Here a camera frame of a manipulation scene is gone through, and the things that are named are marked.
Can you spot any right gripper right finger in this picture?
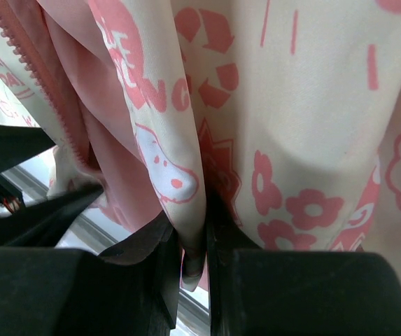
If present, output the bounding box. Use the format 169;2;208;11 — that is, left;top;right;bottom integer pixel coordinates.
205;194;401;335

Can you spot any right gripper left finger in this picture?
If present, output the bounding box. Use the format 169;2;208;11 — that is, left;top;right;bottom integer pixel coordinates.
0;213;181;335

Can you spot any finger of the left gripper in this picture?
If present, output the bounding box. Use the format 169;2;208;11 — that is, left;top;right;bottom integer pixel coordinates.
0;125;55;173
0;183;104;247

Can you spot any pink and cream jacket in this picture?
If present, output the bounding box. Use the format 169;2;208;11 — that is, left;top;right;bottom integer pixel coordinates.
0;1;401;290

